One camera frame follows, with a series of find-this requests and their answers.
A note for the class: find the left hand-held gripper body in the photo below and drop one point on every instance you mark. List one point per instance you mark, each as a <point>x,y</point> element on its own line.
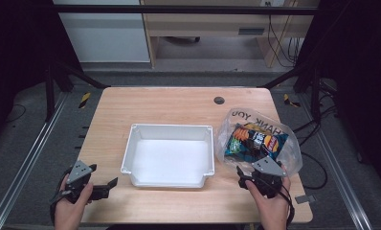
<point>78,172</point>

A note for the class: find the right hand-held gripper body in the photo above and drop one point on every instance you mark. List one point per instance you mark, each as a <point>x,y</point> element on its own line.
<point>268,169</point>

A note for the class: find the blue snack packet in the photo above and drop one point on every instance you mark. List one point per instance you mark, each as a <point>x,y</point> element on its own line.
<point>254,145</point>

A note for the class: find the clear plastic bag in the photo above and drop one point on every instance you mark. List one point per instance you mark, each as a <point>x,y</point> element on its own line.
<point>292,150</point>

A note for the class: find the white plastic bin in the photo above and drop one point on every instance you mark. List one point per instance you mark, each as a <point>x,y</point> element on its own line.
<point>169,159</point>

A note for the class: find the person's left hand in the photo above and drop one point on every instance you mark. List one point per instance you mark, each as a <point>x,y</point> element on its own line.
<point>67,214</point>

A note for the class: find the person's right hand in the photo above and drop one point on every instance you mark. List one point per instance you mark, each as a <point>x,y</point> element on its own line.
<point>273,212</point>

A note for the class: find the yellow snack packet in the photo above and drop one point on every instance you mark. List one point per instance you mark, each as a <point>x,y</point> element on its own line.
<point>254,127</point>

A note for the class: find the grey tape piece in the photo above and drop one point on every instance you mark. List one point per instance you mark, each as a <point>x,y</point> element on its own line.
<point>305,199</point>

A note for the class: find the yellow black striped tape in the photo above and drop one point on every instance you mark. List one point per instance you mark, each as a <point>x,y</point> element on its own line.
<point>85,99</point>
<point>289,100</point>

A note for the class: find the round grey table grommet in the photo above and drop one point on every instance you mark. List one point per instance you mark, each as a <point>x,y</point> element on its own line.
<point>219,100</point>

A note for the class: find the white cabinet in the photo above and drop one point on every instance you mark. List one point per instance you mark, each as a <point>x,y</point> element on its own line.
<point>105,38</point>

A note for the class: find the wooden desk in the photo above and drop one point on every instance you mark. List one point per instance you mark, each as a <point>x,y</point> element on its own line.
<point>207,22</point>

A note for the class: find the aluminium floor rail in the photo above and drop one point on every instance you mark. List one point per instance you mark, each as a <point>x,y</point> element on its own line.
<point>335,163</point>
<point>29,156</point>

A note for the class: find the black metal frame stand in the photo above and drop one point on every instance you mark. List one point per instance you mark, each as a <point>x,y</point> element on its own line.
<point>315,92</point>
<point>49,92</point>

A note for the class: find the black horizontal frame bar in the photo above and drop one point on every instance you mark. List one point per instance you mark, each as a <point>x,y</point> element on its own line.
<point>179,9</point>

